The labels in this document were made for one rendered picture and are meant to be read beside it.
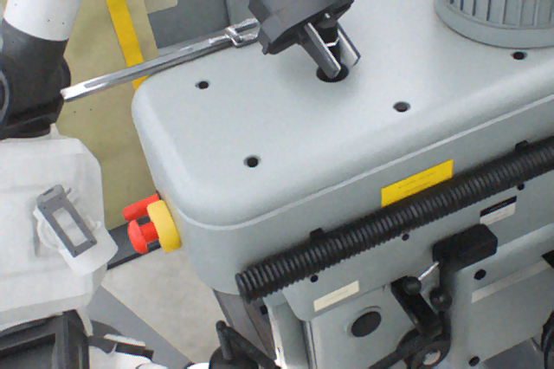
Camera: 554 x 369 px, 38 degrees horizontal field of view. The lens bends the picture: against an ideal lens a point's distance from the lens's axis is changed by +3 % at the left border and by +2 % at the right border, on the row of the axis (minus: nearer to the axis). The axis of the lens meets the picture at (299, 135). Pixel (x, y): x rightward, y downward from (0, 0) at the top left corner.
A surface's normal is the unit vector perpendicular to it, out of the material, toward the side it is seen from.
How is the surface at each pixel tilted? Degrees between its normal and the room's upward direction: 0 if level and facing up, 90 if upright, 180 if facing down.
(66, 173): 58
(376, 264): 90
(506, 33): 90
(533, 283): 90
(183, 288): 0
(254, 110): 0
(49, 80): 108
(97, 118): 90
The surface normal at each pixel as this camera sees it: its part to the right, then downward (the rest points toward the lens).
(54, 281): 0.57, -0.04
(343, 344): -0.04, 0.68
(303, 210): 0.43, 0.58
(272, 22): -0.39, 0.07
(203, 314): -0.10, -0.73
